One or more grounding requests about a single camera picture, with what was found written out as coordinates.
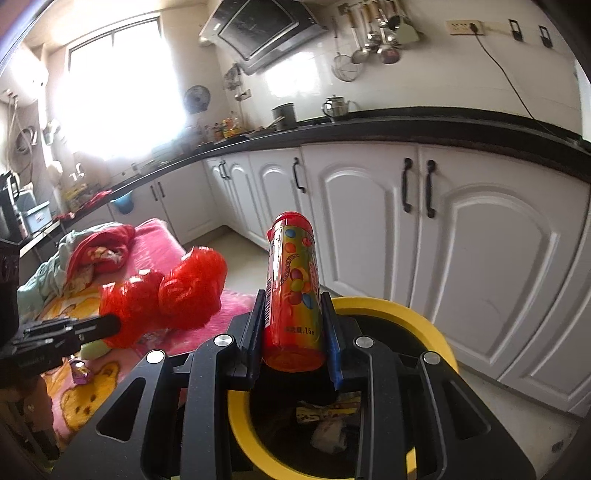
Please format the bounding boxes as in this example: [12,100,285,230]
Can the light green cloth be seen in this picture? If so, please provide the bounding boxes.
[16,228,93,301]

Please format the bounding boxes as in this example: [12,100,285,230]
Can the hanging metal kitchen utensils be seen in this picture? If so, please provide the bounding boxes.
[348,0,423,65]

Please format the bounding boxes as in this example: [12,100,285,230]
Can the black power cable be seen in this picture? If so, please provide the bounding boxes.
[471,23,580,139]

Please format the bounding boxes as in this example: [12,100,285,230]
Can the red rag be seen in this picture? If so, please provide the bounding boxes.
[55,189,113,220]

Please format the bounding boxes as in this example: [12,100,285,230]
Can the yellow-rimmed trash bin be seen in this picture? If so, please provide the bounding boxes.
[228,296,460,480]

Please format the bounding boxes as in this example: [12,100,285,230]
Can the cluster of condiment bottles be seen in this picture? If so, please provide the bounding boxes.
[203,111,243,141]

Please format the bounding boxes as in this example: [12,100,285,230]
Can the white water heater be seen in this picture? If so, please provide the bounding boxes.
[0,44,49,104]

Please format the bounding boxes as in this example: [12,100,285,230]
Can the wall rack with kitchen tools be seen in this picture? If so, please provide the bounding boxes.
[224,62,245,93]

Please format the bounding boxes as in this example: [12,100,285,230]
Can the yellow snack wrapper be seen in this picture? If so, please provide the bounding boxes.
[295,392,361,423]

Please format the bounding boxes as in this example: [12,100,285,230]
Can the bright window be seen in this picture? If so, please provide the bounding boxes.
[46,14,188,160]

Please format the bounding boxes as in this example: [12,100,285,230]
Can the pale green packet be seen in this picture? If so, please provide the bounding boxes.
[81,337,112,358]

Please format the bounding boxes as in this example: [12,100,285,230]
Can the coiled hose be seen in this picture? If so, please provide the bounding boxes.
[11,127,38,155]

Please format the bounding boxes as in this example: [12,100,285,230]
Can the metal teapot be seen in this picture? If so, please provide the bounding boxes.
[322,95,352,120]

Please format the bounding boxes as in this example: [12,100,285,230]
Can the black microwave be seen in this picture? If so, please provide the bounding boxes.
[0,198,24,243]

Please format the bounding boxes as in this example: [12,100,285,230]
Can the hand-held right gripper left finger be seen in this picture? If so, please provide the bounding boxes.
[51,288,266,480]

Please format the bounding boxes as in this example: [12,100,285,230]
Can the purple candy wrapper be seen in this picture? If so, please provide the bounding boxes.
[68,360,92,385]

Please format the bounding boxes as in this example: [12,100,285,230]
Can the dark cooking pot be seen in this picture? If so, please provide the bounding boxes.
[271,102,298,131]

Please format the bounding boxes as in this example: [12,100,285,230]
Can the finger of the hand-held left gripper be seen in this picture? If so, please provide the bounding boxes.
[13,314,122,348]

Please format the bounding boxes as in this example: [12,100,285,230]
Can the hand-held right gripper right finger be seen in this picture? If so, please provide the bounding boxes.
[321,292,539,480]

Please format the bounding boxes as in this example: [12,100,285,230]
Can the wire strainer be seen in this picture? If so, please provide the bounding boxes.
[331,16,363,83]

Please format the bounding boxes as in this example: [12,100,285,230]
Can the black range hood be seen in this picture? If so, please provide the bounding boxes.
[199,0,329,75]

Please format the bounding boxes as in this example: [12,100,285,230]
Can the metal utensil rail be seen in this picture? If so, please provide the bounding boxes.
[337,0,407,14]

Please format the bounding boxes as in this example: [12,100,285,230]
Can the red candy tube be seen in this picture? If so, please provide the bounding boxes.
[261,211,324,372]

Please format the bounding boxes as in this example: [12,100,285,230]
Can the red printed cloth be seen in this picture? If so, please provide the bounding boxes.
[65,224,137,284]

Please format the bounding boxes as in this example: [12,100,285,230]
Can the wall power strip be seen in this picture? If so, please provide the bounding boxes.
[445,19,485,36]

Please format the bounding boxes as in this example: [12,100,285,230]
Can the small wall fan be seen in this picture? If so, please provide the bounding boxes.
[183,84,212,114]

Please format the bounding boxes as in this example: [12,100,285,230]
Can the pink printed blanket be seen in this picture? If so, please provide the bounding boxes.
[18,219,257,444]

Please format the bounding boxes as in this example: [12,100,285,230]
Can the red mesh bag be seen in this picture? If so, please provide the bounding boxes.
[99,246,228,349]

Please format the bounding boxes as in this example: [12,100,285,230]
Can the blue plastic box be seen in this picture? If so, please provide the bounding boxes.
[21,200,51,234]

